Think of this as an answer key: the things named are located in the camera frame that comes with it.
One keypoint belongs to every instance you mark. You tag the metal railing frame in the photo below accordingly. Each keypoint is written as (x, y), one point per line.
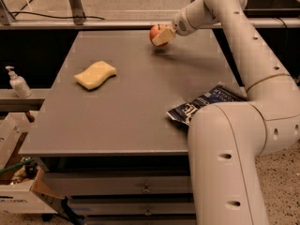
(87, 14)

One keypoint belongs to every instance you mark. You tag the red apple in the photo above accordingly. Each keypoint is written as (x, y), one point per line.
(157, 35)

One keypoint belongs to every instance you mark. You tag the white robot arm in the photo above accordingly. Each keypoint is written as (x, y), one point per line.
(224, 138)

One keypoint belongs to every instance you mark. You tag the white pump soap bottle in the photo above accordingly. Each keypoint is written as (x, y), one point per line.
(18, 83)

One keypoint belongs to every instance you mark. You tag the grey drawer cabinet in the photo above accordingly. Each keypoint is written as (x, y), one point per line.
(113, 152)

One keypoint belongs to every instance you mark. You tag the cardboard box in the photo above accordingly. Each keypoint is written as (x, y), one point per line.
(22, 190)

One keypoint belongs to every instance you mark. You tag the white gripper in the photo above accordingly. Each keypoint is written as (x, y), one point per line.
(180, 25)

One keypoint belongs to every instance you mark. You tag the yellow sponge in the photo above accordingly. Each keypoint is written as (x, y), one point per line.
(95, 75)

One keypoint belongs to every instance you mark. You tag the blue potato chip bag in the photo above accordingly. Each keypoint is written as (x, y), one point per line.
(220, 93)

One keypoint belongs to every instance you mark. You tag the green stick in box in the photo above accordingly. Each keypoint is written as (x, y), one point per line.
(15, 166)

